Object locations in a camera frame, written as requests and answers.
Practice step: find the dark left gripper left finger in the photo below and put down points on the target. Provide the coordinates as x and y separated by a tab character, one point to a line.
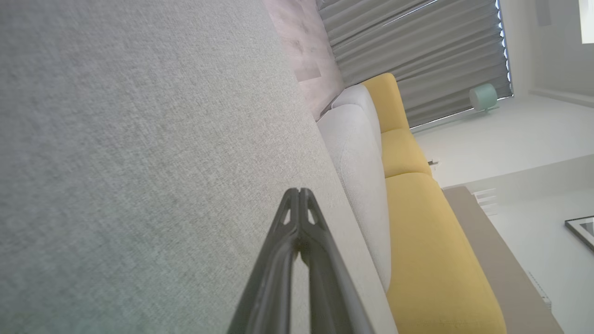
269	278

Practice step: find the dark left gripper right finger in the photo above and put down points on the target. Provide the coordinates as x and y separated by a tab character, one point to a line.
329	287

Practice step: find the light grey sofa cushion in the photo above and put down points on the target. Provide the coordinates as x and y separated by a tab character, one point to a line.
357	176
362	99

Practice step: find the grey fabric sofa seat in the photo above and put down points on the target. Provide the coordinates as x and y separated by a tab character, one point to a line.
116	162

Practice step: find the mint green lamp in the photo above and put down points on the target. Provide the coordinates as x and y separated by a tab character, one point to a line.
482	96

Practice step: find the grey pleated curtain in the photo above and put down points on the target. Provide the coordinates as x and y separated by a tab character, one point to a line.
417	46

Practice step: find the black framed monochrome picture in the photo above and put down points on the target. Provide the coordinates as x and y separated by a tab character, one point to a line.
584	229

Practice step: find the bright recessed ceiling panel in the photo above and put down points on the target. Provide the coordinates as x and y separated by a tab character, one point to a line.
587	21

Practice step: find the beige wall ledge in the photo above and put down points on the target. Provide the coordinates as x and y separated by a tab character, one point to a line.
501	269

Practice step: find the white slatted wall vent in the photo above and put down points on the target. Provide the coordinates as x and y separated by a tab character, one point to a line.
485	202

